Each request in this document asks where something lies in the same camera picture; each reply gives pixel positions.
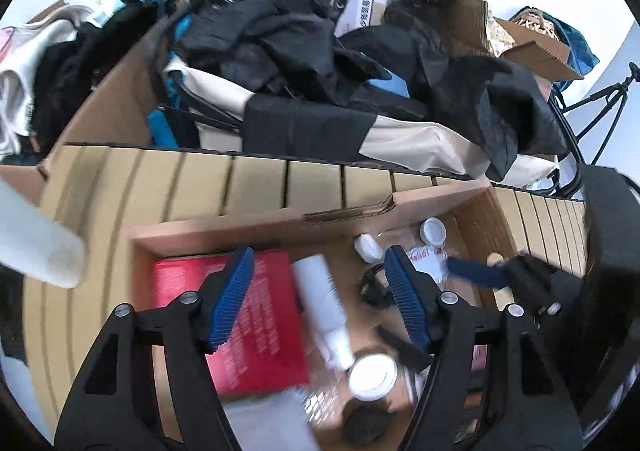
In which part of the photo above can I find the red box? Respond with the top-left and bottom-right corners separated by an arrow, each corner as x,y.
152,251 -> 311,399

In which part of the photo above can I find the white thermos bottle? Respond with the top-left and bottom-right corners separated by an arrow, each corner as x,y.
0,181 -> 88,289

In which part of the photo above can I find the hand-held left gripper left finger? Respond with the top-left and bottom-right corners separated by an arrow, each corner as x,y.
54,247 -> 256,451

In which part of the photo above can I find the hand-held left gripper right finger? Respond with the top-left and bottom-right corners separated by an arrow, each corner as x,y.
384,246 -> 583,451

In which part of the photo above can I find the black cable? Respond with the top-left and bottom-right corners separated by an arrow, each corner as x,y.
359,263 -> 396,307

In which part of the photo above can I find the blue bag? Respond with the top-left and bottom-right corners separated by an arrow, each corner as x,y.
515,6 -> 601,76

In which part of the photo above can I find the beige clothing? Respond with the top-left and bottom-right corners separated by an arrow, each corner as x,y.
0,18 -> 96,156

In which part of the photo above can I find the cardboard box with flaps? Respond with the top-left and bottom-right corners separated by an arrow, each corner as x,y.
435,0 -> 584,82

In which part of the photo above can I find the small white bottle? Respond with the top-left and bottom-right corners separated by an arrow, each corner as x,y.
291,254 -> 356,372

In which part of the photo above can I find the large cardboard box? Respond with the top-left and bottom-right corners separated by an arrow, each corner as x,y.
0,1 -> 201,204

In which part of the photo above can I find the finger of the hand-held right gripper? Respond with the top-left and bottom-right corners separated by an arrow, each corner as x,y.
446,253 -> 562,318

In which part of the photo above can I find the white capped small jar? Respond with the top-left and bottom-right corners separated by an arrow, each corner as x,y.
347,353 -> 399,402
419,217 -> 447,247
354,234 -> 383,263

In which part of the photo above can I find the wicker basket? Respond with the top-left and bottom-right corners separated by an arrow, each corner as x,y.
510,11 -> 556,39

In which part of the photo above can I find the clear printed packet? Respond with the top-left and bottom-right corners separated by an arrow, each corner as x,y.
402,243 -> 448,284

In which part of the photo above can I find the dark fuzzy object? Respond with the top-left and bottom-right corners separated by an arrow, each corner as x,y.
342,403 -> 396,447

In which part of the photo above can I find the black blue trolley cart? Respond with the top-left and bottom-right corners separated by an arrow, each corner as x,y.
130,0 -> 241,149

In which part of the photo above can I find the black jacket pile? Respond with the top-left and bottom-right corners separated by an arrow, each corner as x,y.
340,23 -> 568,182

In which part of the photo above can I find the black tripod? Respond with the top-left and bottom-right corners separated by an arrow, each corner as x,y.
565,62 -> 640,166

